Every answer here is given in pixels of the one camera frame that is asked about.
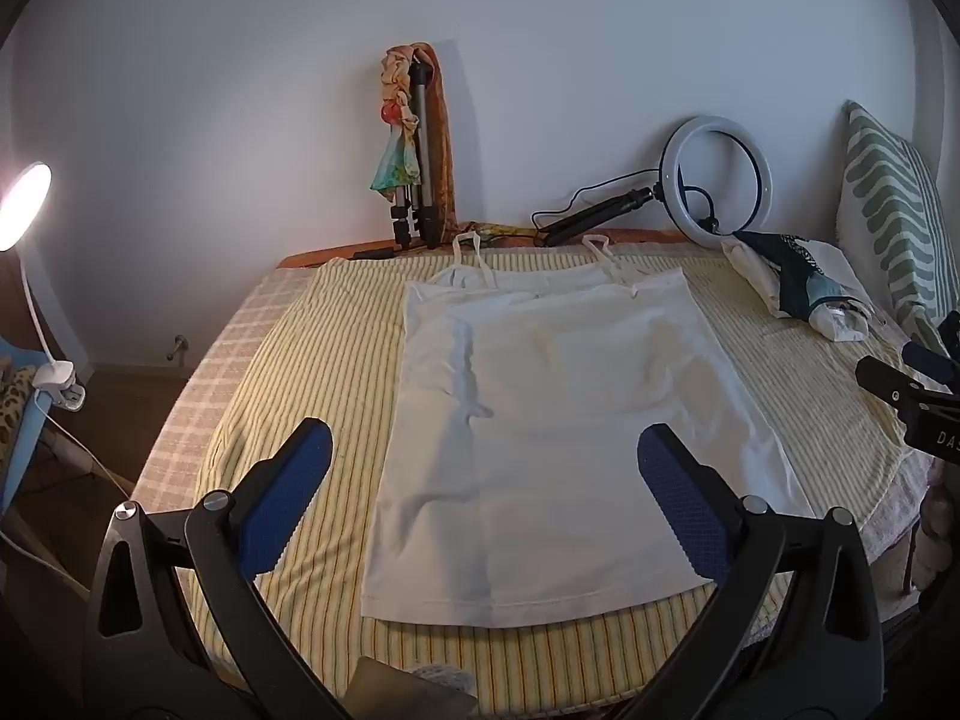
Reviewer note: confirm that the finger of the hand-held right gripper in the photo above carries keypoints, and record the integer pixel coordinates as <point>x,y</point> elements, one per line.
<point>892,382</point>
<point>934,361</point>

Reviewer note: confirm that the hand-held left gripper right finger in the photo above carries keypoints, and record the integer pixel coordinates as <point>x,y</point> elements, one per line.
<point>682,499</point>

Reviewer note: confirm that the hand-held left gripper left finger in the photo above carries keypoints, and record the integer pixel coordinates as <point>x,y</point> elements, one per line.
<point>289,499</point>

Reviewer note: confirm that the person's right hand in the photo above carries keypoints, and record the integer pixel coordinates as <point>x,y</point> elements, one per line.
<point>941,532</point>

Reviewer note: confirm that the white printed tote bag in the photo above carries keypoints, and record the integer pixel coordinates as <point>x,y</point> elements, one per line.
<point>795,277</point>

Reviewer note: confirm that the yellow striped blanket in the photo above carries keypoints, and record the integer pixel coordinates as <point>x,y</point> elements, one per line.
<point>322,345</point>

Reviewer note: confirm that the green white patterned pillow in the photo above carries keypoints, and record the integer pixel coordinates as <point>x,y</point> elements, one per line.
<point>885,195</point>

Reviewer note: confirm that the metal door stop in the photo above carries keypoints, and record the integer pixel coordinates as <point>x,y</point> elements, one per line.
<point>178,346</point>

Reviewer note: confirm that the grey cloth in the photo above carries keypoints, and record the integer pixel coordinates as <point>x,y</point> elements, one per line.
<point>382,690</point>

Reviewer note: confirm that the blue chair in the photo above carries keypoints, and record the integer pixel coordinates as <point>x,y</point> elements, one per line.
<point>15,465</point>

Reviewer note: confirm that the leopard print cloth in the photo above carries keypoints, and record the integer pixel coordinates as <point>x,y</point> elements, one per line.
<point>13,405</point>

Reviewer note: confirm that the silver black tripod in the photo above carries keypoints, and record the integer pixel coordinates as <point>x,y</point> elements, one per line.
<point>420,165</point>

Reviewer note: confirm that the white clip lamp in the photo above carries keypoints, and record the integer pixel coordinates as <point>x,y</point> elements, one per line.
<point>19,202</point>

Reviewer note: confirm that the colourful patterned scarf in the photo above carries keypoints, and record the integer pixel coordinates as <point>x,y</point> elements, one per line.
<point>397,112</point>

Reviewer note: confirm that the brown bed frame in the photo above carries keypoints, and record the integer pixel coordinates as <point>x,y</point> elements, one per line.
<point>307,256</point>

